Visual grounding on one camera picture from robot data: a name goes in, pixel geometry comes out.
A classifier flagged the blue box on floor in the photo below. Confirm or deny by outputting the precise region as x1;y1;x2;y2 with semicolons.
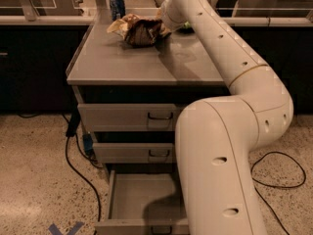
82;134;93;155

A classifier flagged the blue soda can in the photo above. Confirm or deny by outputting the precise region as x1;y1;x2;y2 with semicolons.
110;0;125;21

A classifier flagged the green chip bag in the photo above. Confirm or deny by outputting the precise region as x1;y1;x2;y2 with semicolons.
182;22;192;29

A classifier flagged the black floor cable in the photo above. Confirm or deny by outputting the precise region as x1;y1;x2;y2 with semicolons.
249;151;307;235
64;113;103;223

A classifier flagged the grey drawer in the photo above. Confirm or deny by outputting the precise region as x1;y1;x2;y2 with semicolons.
78;104;184;132
95;170;190;235
93;143;176;164

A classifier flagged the grey top drawer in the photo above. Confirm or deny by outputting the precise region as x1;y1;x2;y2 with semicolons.
78;104;184;132

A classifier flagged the grey drawer cabinet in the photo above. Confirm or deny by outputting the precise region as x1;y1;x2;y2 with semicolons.
67;16;228;173

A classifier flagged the grey bottom drawer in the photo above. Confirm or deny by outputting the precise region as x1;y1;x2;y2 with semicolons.
95;170;190;235

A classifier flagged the grey middle drawer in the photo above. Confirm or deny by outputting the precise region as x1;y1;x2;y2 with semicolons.
93;143;176;164

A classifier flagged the black power plug block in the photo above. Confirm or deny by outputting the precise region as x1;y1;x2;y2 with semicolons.
66;111;81;137

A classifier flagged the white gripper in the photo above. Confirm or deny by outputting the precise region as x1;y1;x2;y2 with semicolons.
160;0;187;31

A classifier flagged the black floor cable right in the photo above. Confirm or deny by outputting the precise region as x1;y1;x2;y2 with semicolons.
249;151;307;235

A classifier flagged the brown chip bag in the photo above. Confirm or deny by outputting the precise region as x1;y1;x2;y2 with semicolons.
107;14;171;47

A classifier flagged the black floor cable left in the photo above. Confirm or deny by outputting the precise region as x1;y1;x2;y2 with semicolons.
64;113;103;223

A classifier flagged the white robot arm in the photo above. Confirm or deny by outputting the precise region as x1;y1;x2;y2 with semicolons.
161;0;293;235

